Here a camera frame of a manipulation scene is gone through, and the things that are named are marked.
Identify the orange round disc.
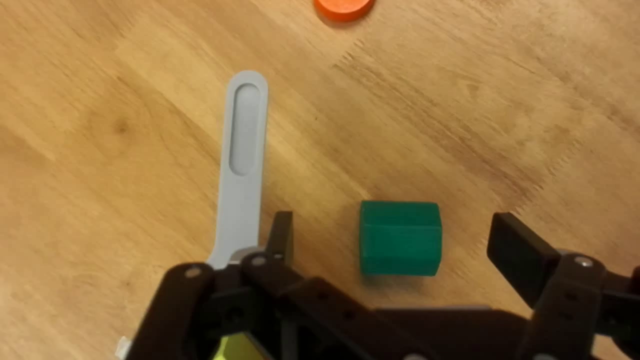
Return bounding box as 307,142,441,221
312,0,375,23

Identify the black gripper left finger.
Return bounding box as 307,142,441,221
265,211,294,262

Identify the grey measuring cup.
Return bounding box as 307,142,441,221
207,70,268,268

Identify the yellow cube block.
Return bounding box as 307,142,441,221
212,335,265,360

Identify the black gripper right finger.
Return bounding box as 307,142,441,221
485,213,559,308

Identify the green block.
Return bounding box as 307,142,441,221
357,201,444,276

